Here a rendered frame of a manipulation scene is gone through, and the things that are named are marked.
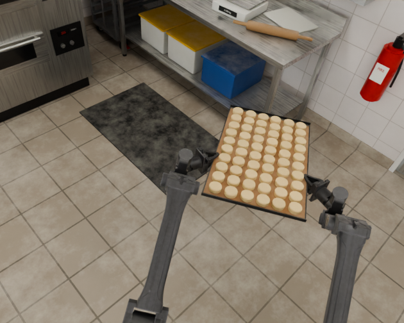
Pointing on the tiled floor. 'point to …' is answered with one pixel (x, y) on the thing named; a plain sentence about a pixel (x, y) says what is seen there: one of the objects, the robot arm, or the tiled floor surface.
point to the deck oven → (33, 54)
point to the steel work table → (306, 47)
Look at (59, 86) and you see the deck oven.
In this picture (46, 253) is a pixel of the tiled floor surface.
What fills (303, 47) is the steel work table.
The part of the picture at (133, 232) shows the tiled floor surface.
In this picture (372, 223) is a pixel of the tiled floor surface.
